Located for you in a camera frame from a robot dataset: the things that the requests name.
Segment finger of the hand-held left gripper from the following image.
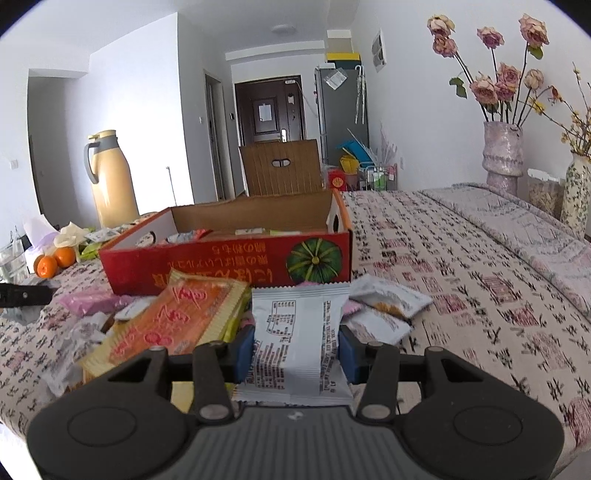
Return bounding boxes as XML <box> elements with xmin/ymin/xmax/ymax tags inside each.
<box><xmin>0</xmin><ymin>282</ymin><xmax>59</xmax><ymax>309</ymax></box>

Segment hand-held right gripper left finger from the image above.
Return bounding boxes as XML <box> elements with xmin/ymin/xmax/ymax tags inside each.
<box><xmin>108</xmin><ymin>329</ymin><xmax>256</xmax><ymax>424</ymax></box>

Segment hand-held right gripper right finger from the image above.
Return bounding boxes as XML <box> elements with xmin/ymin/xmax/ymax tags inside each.
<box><xmin>338</xmin><ymin>324</ymin><xmax>486</xmax><ymax>420</ymax></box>

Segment yellow-green snack packet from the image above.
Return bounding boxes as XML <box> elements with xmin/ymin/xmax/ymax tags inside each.
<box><xmin>221</xmin><ymin>288</ymin><xmax>254</xmax><ymax>344</ymax></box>

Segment large orange snack packet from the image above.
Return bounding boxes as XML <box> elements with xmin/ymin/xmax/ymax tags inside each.
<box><xmin>82</xmin><ymin>269</ymin><xmax>250</xmax><ymax>414</ymax></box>

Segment red cardboard box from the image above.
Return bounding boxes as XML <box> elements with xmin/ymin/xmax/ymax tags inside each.
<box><xmin>99</xmin><ymin>190</ymin><xmax>354</xmax><ymax>296</ymax></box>

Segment glass jar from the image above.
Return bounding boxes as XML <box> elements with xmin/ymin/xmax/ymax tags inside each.
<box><xmin>0</xmin><ymin>237</ymin><xmax>29</xmax><ymax>283</ymax></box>

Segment white tissue paper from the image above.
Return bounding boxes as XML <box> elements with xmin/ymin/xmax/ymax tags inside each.
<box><xmin>22</xmin><ymin>215</ymin><xmax>62</xmax><ymax>250</ymax></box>

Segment clear plastic wrapper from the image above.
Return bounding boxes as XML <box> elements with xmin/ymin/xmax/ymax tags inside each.
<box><xmin>44</xmin><ymin>314</ymin><xmax>115</xmax><ymax>398</ymax></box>

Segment white plastic bag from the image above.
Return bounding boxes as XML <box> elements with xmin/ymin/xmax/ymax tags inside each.
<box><xmin>53</xmin><ymin>222</ymin><xmax>89</xmax><ymax>250</ymax></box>

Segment white sachet packet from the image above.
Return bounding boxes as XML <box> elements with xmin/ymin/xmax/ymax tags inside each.
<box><xmin>83</xmin><ymin>228</ymin><xmax>123</xmax><ymax>243</ymax></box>

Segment yellow thermos jug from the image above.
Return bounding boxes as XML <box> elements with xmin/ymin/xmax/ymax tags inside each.
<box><xmin>84</xmin><ymin>130</ymin><xmax>141</xmax><ymax>229</ymax></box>

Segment blue plastic dustpan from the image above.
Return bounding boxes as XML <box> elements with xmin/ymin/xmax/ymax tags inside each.
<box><xmin>336</xmin><ymin>140</ymin><xmax>371</xmax><ymax>165</ymax></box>

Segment folded quilted blanket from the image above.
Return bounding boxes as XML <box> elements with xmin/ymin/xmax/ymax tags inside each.
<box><xmin>424</xmin><ymin>182</ymin><xmax>591</xmax><ymax>320</ymax></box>

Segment pale purple dried stems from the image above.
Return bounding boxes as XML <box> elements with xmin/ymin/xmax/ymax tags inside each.
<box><xmin>378</xmin><ymin>124</ymin><xmax>399</xmax><ymax>163</ymax></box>

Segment grey interior door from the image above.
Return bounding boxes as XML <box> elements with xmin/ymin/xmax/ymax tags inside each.
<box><xmin>204</xmin><ymin>69</ymin><xmax>232</xmax><ymax>201</ymax></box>

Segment grey refrigerator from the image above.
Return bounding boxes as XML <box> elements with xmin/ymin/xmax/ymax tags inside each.
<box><xmin>315</xmin><ymin>65</ymin><xmax>370</xmax><ymax>165</ymax></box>

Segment dark brown entrance door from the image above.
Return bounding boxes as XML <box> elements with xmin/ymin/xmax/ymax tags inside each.
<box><xmin>235</xmin><ymin>76</ymin><xmax>308</xmax><ymax>145</ymax></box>

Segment pink textured vase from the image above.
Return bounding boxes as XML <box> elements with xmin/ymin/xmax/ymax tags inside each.
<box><xmin>482</xmin><ymin>121</ymin><xmax>525</xmax><ymax>195</ymax></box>

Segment clear jar of oats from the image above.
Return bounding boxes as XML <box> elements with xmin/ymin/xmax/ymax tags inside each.
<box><xmin>527</xmin><ymin>168</ymin><xmax>567</xmax><ymax>219</ymax></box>

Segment hanging white umbrellas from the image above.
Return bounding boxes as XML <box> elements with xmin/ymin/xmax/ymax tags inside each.
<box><xmin>353</xmin><ymin>65</ymin><xmax>369</xmax><ymax>125</ymax></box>

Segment white floral vase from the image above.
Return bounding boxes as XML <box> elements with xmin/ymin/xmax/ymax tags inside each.
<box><xmin>560</xmin><ymin>152</ymin><xmax>591</xmax><ymax>240</ymax></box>

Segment dried pink rose bouquet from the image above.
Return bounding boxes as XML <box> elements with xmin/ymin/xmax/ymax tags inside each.
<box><xmin>427</xmin><ymin>14</ymin><xmax>561</xmax><ymax>126</ymax></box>

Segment pale box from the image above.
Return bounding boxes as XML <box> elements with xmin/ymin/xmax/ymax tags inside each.
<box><xmin>327</xmin><ymin>28</ymin><xmax>354</xmax><ymax>53</ymax></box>

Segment yellow flower branches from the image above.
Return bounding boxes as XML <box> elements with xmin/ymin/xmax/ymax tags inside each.
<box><xmin>536</xmin><ymin>65</ymin><xmax>591</xmax><ymax>158</ymax></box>

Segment wire storage cart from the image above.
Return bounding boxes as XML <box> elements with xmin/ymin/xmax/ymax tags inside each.
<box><xmin>358</xmin><ymin>163</ymin><xmax>399</xmax><ymax>191</ymax></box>

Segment white wall panel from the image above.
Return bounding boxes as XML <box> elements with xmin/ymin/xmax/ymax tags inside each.
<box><xmin>370</xmin><ymin>28</ymin><xmax>387</xmax><ymax>73</ymax></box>

